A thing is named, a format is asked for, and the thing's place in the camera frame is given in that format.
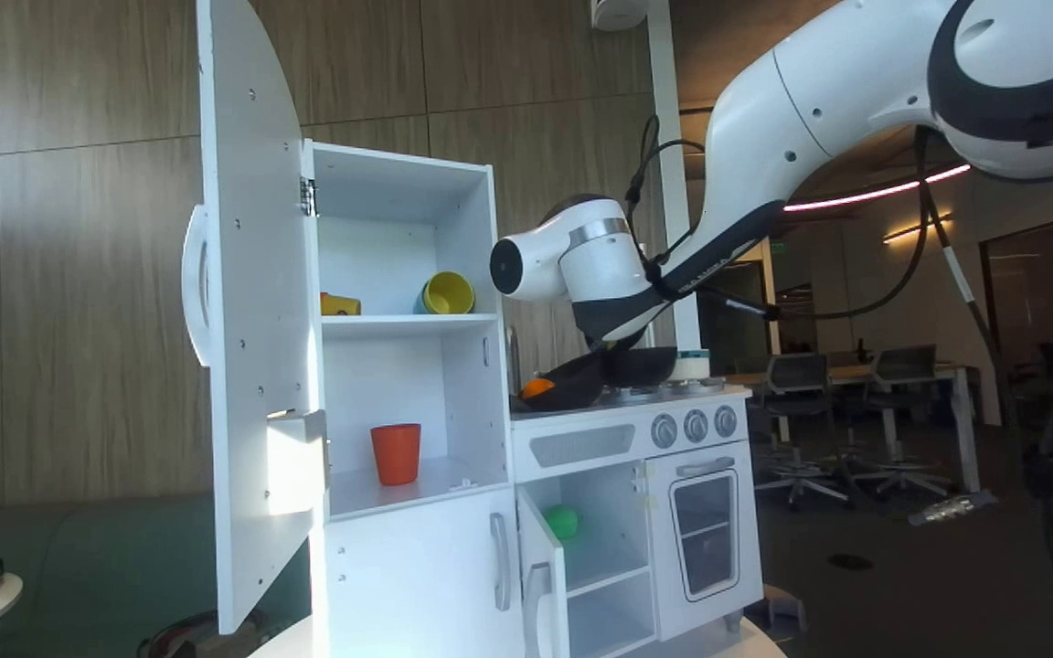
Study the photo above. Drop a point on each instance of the yellow plastic cup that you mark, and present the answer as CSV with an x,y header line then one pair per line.
x,y
448,295

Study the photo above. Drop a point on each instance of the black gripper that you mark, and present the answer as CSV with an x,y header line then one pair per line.
x,y
623,328

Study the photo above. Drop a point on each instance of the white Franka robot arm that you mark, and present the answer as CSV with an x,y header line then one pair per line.
x,y
842,97

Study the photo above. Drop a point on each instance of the white pot with teal stripe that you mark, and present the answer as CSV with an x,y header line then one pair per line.
x,y
695,366

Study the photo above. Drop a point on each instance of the white oven door with window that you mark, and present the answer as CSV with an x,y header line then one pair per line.
x,y
747,534

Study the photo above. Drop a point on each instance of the grey round stove knob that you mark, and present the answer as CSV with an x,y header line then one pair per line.
x,y
725,422
665,429
695,427

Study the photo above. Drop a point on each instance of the tall white fridge door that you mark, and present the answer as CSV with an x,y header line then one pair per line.
x,y
248,366

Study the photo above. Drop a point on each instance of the orange plastic cup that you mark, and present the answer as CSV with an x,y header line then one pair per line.
x,y
396,457

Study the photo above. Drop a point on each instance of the green toy ball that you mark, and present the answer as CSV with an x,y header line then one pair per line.
x,y
561,526

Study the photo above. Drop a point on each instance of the yellow toy block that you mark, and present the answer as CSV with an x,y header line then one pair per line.
x,y
342,306

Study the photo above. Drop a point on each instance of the small dark box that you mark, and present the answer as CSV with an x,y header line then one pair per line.
x,y
784,612

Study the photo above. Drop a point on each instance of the grey vertical pole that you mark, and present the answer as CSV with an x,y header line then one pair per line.
x,y
672,76

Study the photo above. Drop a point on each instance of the small white cabinet door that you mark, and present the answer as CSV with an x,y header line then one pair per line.
x,y
539,588

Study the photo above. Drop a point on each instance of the grey office chair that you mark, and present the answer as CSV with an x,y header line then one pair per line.
x,y
906,366
796,370

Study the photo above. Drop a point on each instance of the white toy kitchen unit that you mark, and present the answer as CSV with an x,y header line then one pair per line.
x,y
404,404

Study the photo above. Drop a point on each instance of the white office desk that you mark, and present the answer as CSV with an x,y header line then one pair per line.
x,y
968,427

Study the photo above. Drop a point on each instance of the dark rounded chair back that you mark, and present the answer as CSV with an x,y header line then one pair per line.
x,y
186,641

